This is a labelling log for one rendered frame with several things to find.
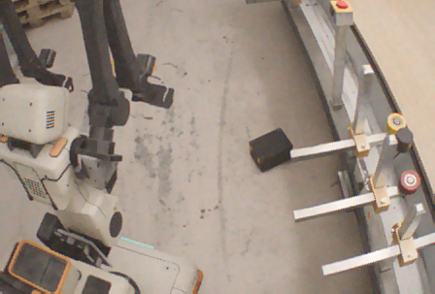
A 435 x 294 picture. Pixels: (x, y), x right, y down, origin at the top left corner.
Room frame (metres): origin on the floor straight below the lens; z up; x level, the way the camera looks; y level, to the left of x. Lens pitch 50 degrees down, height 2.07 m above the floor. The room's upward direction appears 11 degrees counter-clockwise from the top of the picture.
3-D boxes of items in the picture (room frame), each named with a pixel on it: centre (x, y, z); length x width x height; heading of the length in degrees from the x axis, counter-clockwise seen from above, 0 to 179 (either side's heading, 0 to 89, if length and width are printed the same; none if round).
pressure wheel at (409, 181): (0.61, -0.60, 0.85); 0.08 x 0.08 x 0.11
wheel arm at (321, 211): (0.61, -0.40, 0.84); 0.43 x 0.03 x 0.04; 88
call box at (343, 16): (1.16, -0.51, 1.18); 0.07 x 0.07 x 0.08; 88
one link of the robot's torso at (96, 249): (0.81, 0.60, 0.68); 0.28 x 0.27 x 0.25; 65
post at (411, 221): (0.40, -0.48, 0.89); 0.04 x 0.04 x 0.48; 88
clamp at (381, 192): (0.63, -0.49, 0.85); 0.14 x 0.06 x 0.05; 178
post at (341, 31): (1.16, -0.51, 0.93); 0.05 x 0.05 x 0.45; 88
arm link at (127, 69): (0.96, 0.22, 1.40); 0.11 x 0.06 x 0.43; 65
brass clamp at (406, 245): (0.38, -0.48, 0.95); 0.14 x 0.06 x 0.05; 178
